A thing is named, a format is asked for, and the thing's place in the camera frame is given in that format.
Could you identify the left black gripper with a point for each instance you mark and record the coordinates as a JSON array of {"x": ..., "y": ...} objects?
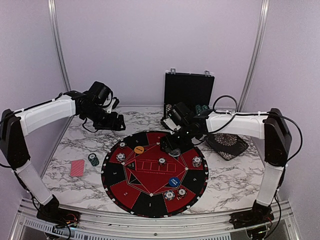
[{"x": 111, "y": 125}]

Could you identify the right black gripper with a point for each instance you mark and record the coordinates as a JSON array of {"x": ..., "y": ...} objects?
[{"x": 172, "y": 145}]

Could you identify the white chip stack seat eight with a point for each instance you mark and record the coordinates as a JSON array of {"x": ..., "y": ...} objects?
[{"x": 196, "y": 162}]

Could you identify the red chip stack mat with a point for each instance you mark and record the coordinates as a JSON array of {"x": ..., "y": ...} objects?
[{"x": 162, "y": 161}]

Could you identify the orange dealer button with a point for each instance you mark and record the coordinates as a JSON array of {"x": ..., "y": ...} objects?
[{"x": 139, "y": 149}]

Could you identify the green poker chip stack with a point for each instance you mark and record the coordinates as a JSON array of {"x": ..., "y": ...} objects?
[{"x": 93, "y": 159}]

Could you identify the white chip stack seat four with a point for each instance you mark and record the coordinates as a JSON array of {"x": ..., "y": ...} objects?
[{"x": 120, "y": 157}]

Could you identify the red chip stack seat ten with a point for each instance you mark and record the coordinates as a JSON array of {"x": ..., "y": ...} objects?
[{"x": 181, "y": 193}]

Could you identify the white chip stack seat ten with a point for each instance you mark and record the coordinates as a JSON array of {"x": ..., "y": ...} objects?
[{"x": 169, "y": 195}]

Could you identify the clear round button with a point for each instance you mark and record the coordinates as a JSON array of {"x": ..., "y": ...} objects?
[{"x": 174, "y": 153}]

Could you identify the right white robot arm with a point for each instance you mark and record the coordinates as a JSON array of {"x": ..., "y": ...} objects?
[{"x": 268, "y": 126}]

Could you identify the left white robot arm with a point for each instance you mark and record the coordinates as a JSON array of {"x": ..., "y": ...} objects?
[{"x": 16, "y": 125}]

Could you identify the white chips row in case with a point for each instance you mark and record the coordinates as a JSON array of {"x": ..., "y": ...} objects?
[{"x": 167, "y": 109}]

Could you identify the green chips row in case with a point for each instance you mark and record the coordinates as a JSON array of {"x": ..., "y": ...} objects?
[{"x": 199, "y": 108}]

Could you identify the blue blind button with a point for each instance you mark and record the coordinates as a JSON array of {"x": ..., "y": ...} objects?
[{"x": 174, "y": 182}]

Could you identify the black floral square plate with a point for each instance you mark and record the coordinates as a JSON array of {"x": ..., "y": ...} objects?
[{"x": 228, "y": 146}]

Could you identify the black poker chip case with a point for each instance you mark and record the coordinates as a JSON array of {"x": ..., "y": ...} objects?
[{"x": 190, "y": 88}]

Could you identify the red playing card deck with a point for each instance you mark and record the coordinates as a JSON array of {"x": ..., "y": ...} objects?
[{"x": 77, "y": 168}]

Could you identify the round red black poker mat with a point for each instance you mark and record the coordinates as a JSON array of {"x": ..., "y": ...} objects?
[{"x": 138, "y": 184}]

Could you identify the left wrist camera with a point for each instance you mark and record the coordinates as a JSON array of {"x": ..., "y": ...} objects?
[{"x": 103, "y": 96}]

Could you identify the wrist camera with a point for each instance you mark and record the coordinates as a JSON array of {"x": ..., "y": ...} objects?
[
  {"x": 180, "y": 116},
  {"x": 103, "y": 96}
]

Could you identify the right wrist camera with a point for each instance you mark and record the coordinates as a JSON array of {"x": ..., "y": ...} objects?
[{"x": 180, "y": 116}]

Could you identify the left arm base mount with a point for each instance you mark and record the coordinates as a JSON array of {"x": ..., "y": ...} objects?
[{"x": 53, "y": 213}]

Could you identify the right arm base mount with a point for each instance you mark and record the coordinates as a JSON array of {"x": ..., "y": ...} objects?
[{"x": 258, "y": 214}]

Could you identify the right aluminium corner post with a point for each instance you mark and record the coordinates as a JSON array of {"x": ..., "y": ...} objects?
[{"x": 258, "y": 43}]

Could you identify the aluminium corner post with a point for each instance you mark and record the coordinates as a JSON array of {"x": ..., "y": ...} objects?
[
  {"x": 258, "y": 43},
  {"x": 58, "y": 44}
]

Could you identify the left aluminium corner post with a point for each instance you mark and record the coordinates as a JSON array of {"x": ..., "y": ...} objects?
[{"x": 58, "y": 44}]

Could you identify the aluminium front rail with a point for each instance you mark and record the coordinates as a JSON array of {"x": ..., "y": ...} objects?
[{"x": 105, "y": 225}]

